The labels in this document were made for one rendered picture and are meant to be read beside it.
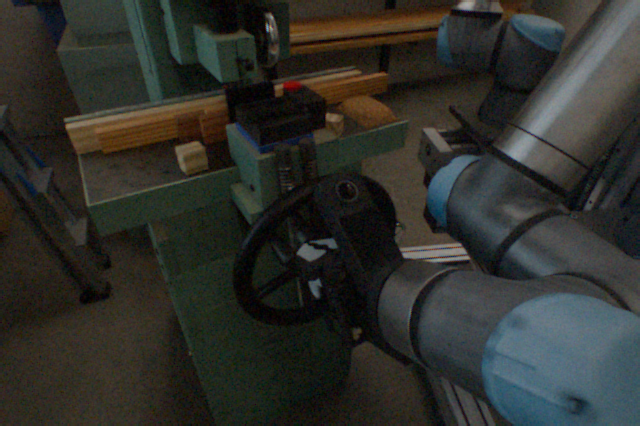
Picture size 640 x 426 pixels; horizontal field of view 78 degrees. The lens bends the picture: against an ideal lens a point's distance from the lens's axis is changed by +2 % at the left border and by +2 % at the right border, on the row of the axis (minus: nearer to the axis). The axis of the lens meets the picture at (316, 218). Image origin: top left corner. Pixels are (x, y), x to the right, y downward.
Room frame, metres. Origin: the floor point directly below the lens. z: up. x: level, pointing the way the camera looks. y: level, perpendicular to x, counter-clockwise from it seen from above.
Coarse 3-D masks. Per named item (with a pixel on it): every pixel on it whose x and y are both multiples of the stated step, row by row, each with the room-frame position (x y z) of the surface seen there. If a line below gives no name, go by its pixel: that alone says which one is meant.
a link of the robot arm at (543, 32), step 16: (528, 16) 0.98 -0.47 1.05; (512, 32) 0.94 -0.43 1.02; (528, 32) 0.91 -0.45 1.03; (544, 32) 0.89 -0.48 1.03; (560, 32) 0.90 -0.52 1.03; (496, 48) 0.93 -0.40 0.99; (512, 48) 0.92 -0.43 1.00; (528, 48) 0.90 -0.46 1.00; (544, 48) 0.89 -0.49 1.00; (560, 48) 0.91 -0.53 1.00; (496, 64) 0.93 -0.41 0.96; (512, 64) 0.91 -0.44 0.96; (528, 64) 0.89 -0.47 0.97; (544, 64) 0.89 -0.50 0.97; (512, 80) 0.91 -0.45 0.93; (528, 80) 0.89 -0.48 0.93
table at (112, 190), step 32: (352, 128) 0.72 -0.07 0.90; (384, 128) 0.72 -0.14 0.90; (96, 160) 0.59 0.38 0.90; (128, 160) 0.59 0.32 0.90; (160, 160) 0.59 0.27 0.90; (224, 160) 0.59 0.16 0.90; (352, 160) 0.69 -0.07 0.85; (96, 192) 0.49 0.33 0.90; (128, 192) 0.49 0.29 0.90; (160, 192) 0.51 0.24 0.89; (192, 192) 0.53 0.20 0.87; (224, 192) 0.56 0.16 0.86; (96, 224) 0.46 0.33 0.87; (128, 224) 0.48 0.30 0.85
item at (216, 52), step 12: (204, 24) 0.80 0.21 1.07; (204, 36) 0.74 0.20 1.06; (216, 36) 0.71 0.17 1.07; (228, 36) 0.71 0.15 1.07; (240, 36) 0.71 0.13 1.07; (252, 36) 0.72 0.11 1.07; (204, 48) 0.75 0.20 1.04; (216, 48) 0.69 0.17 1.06; (228, 48) 0.70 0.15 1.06; (240, 48) 0.71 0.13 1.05; (252, 48) 0.72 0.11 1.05; (204, 60) 0.76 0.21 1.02; (216, 60) 0.69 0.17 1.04; (228, 60) 0.69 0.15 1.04; (252, 60) 0.72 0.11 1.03; (216, 72) 0.70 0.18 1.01; (228, 72) 0.69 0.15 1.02; (240, 72) 0.70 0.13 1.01; (252, 72) 0.71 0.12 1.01
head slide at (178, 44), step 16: (160, 0) 0.84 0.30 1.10; (176, 0) 0.79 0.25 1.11; (192, 0) 0.81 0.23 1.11; (240, 0) 0.85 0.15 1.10; (176, 16) 0.79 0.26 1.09; (192, 16) 0.80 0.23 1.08; (240, 16) 0.85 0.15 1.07; (176, 32) 0.79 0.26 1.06; (192, 32) 0.80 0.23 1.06; (176, 48) 0.80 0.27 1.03; (192, 48) 0.80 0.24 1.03
